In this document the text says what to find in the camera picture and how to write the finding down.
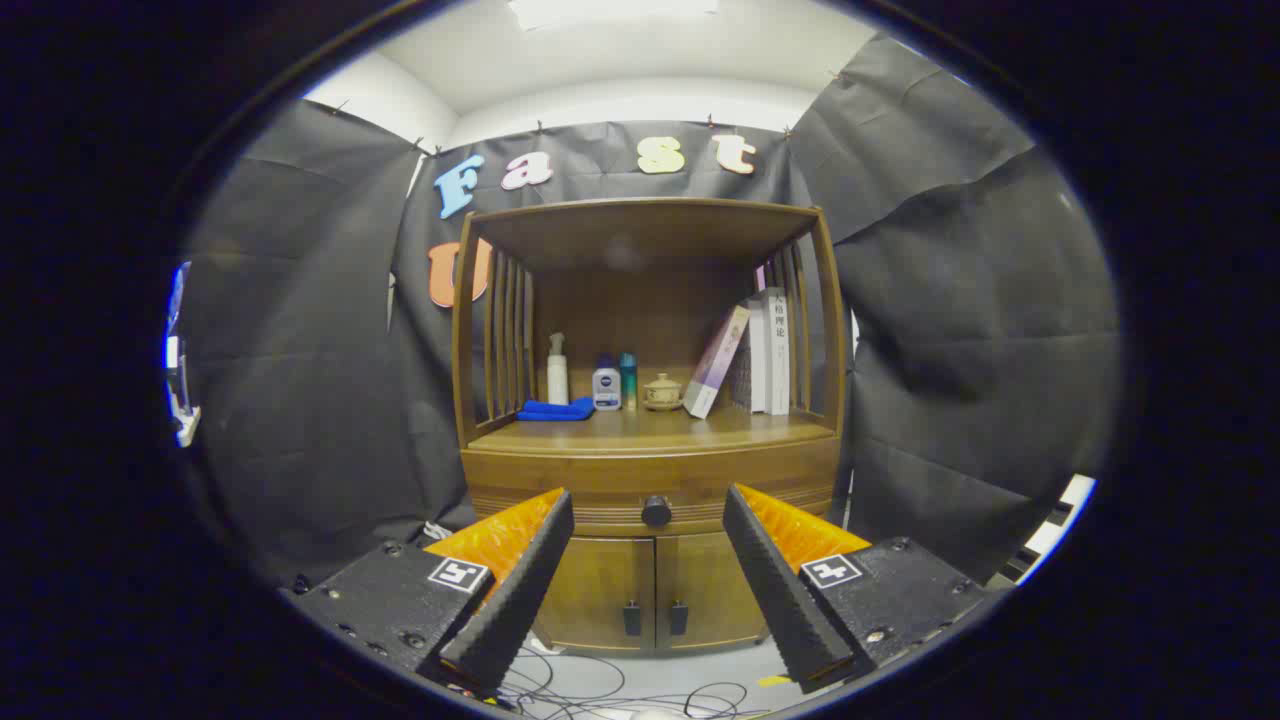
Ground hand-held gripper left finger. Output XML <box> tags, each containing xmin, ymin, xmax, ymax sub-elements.
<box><xmin>278</xmin><ymin>487</ymin><xmax>577</xmax><ymax>698</ymax></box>

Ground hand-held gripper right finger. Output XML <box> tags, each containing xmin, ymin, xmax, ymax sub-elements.
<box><xmin>722</xmin><ymin>484</ymin><xmax>989</xmax><ymax>695</ymax></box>

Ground wooden drawer with black knob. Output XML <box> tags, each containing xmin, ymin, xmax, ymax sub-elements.
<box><xmin>460</xmin><ymin>438</ymin><xmax>843</xmax><ymax>538</ymax></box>

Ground wooden cabinet door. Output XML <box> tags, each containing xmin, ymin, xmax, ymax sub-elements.
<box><xmin>656</xmin><ymin>532</ymin><xmax>769</xmax><ymax>649</ymax></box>
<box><xmin>533</xmin><ymin>537</ymin><xmax>657</xmax><ymax>651</ymax></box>

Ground wooden countertop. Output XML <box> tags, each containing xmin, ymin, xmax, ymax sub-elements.
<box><xmin>468</xmin><ymin>400</ymin><xmax>839</xmax><ymax>456</ymax></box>

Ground brown wooden cabinet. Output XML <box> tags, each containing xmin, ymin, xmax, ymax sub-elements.
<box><xmin>450</xmin><ymin>197</ymin><xmax>849</xmax><ymax>656</ymax></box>

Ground blue folded cloth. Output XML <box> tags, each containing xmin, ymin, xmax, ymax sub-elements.
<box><xmin>516</xmin><ymin>397</ymin><xmax>596</xmax><ymax>422</ymax></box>

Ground patterned cover book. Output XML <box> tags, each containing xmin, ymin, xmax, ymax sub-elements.
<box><xmin>728</xmin><ymin>297</ymin><xmax>769</xmax><ymax>414</ymax></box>

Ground white book with black lettering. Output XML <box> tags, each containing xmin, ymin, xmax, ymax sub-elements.
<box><xmin>766</xmin><ymin>287</ymin><xmax>792</xmax><ymax>416</ymax></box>

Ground purple and white book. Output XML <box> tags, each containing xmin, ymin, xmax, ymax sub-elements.
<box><xmin>683</xmin><ymin>305</ymin><xmax>751</xmax><ymax>420</ymax></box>

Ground white and black striped object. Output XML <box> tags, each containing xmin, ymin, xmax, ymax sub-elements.
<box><xmin>988</xmin><ymin>474</ymin><xmax>1098</xmax><ymax>589</ymax></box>

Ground ceiling light panel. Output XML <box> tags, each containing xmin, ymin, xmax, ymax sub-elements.
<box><xmin>508</xmin><ymin>0</ymin><xmax>721</xmax><ymax>29</ymax></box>

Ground black floor cables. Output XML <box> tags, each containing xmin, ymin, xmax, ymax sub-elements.
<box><xmin>495</xmin><ymin>640</ymin><xmax>771</xmax><ymax>720</ymax></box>

